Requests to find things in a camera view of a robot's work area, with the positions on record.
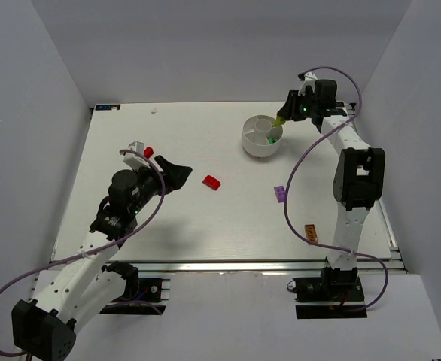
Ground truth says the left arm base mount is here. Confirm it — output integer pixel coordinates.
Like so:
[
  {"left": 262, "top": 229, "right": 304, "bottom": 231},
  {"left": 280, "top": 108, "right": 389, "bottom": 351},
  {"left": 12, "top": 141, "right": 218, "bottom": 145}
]
[{"left": 100, "top": 261, "right": 170, "bottom": 316}]

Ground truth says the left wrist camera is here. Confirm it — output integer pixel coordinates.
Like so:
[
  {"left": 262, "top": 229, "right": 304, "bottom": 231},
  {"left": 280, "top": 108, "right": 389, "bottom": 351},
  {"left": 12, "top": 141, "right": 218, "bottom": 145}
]
[{"left": 123, "top": 141, "right": 148, "bottom": 171}]

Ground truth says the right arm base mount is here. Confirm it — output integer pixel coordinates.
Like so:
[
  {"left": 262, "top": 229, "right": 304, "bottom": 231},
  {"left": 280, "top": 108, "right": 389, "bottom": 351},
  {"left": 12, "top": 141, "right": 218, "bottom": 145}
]
[{"left": 286, "top": 267, "right": 367, "bottom": 320}]

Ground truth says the long red lego brick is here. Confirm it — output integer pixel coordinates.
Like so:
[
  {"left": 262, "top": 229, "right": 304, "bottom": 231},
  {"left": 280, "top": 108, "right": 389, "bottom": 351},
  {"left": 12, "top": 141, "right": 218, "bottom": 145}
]
[{"left": 143, "top": 147, "right": 154, "bottom": 159}]

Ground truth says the red curved lego piece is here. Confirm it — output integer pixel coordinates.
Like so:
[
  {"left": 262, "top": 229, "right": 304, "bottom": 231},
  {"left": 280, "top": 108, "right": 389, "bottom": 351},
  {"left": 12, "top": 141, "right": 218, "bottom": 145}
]
[{"left": 202, "top": 175, "right": 221, "bottom": 190}]

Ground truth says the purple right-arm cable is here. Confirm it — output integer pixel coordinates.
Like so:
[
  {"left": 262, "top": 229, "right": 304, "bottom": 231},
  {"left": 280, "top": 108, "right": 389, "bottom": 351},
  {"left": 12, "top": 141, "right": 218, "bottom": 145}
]
[{"left": 284, "top": 66, "right": 390, "bottom": 311}]

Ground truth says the purple curved lego brick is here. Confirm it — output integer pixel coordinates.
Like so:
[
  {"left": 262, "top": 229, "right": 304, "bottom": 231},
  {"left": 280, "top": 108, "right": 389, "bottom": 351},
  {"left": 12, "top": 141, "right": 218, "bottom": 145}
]
[{"left": 274, "top": 186, "right": 287, "bottom": 203}]

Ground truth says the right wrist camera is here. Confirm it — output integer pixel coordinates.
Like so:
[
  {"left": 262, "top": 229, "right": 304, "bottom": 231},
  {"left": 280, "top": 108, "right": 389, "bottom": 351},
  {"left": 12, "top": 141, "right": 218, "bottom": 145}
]
[{"left": 298, "top": 71, "right": 318, "bottom": 96}]

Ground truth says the white round divided container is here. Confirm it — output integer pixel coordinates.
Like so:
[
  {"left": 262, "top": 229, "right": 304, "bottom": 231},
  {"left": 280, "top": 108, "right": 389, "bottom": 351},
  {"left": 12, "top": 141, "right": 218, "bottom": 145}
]
[{"left": 242, "top": 115, "right": 283, "bottom": 158}]

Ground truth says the orange flat lego plate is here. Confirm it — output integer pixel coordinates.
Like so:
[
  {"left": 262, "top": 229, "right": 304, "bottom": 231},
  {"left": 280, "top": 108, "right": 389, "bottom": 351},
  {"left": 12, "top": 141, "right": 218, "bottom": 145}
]
[{"left": 304, "top": 224, "right": 318, "bottom": 244}]

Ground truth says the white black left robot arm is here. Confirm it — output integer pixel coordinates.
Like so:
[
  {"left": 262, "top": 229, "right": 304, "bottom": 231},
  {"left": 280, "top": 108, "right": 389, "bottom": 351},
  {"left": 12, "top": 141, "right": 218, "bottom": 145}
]
[{"left": 12, "top": 151, "right": 192, "bottom": 360}]

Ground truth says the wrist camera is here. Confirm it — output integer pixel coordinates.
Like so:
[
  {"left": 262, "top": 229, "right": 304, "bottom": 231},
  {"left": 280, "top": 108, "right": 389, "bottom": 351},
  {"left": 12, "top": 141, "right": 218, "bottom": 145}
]
[
  {"left": 123, "top": 141, "right": 148, "bottom": 171},
  {"left": 298, "top": 71, "right": 318, "bottom": 96}
]

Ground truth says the blue label sticker left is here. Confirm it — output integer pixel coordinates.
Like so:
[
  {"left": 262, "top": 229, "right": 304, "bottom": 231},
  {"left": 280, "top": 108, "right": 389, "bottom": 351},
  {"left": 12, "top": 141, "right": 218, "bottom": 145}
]
[{"left": 94, "top": 104, "right": 121, "bottom": 111}]

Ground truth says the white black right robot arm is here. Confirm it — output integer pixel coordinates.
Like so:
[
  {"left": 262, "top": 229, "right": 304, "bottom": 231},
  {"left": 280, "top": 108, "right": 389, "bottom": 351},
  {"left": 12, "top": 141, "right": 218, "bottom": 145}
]
[{"left": 286, "top": 72, "right": 385, "bottom": 285}]

